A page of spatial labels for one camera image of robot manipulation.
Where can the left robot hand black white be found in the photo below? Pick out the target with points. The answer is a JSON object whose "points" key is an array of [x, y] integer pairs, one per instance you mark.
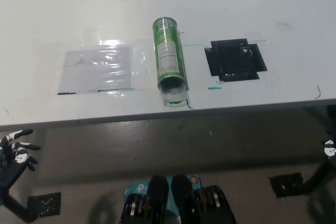
{"points": [[19, 155]]}

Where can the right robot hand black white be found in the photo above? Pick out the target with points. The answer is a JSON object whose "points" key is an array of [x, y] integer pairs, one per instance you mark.
{"points": [[330, 151]]}

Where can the teal tape strip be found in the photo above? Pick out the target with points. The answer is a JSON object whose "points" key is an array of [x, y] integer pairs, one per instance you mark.
{"points": [[214, 88]]}

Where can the black textured floor plate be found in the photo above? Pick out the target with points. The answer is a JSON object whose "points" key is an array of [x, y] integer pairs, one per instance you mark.
{"points": [[44, 205], [286, 186]]}

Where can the robot body black teal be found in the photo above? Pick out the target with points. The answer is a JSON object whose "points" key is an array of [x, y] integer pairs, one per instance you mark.
{"points": [[176, 200]]}

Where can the black table leg strut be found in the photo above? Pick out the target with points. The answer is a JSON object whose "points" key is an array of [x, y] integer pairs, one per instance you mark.
{"points": [[319, 174], [18, 207]]}

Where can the clear plastic sheet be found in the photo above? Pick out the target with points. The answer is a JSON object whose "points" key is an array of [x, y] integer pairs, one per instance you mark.
{"points": [[94, 69]]}

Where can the clear plastic film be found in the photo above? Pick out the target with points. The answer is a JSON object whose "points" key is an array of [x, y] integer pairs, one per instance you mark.
{"points": [[139, 56]]}

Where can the green chips can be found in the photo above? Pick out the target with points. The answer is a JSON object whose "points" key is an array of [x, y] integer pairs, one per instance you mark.
{"points": [[168, 51]]}

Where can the black square marker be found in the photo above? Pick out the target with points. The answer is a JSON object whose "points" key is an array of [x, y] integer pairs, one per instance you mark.
{"points": [[233, 60]]}

